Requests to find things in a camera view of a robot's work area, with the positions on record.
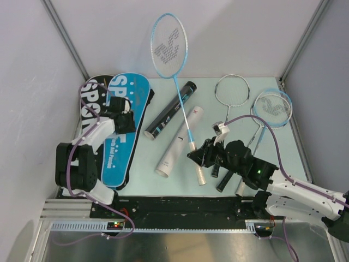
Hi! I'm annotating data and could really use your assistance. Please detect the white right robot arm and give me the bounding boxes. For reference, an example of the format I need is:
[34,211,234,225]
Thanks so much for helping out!
[187,139,348,242]

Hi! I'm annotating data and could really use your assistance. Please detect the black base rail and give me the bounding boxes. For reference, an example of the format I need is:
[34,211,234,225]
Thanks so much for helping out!
[89,195,273,230]

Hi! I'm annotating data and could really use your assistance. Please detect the purple cable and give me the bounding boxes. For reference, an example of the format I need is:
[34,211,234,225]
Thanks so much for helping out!
[220,115,349,260]
[51,80,136,246]

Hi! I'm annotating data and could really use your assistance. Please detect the blue sport racket cover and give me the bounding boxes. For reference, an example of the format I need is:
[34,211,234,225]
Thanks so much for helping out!
[101,73,153,190]

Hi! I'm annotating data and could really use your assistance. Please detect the grey aluminium frame post left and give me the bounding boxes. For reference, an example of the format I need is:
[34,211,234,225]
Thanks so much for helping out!
[41,0,90,80]

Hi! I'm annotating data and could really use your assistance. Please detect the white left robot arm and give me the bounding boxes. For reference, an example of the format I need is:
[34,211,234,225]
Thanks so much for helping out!
[55,97,136,218]

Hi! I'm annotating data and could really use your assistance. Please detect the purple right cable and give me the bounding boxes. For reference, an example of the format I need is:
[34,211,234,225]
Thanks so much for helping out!
[220,115,349,260]

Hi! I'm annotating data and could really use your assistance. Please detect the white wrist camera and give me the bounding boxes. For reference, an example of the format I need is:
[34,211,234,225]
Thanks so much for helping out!
[122,98,131,114]
[212,121,230,146]

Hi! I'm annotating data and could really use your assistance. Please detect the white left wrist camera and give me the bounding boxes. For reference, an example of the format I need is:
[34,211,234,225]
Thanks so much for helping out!
[122,98,131,114]

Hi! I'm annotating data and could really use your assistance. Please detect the white racket black grip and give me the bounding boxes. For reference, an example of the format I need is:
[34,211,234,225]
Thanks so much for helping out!
[210,74,251,178]

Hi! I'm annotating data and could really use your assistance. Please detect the grey aluminium frame post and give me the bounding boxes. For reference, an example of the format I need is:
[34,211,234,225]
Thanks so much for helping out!
[279,0,333,85]
[41,0,90,80]

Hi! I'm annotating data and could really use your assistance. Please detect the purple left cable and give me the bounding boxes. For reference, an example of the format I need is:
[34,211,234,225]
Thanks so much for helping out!
[51,80,136,246]

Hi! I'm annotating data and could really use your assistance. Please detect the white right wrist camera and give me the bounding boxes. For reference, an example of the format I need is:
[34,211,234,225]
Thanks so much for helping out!
[212,121,230,146]

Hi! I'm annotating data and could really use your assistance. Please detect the grey aluminium frame post right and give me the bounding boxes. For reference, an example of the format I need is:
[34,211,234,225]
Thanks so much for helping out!
[279,0,333,85]

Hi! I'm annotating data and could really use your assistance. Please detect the white shuttlecock tube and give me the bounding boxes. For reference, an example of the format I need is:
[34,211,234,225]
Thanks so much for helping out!
[155,106,204,178]

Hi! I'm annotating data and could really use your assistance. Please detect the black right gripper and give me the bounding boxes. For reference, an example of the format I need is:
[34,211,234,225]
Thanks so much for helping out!
[187,136,243,176]

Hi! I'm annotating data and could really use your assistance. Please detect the blue racket white grip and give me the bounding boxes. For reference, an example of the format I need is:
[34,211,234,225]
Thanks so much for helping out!
[150,12,208,187]
[234,88,293,198]

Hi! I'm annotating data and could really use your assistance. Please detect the black shuttlecock tube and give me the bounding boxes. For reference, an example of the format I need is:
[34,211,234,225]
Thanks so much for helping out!
[144,81,197,140]

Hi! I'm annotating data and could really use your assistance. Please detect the black sport racket cover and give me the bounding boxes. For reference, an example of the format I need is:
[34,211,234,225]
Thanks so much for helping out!
[81,75,154,179]

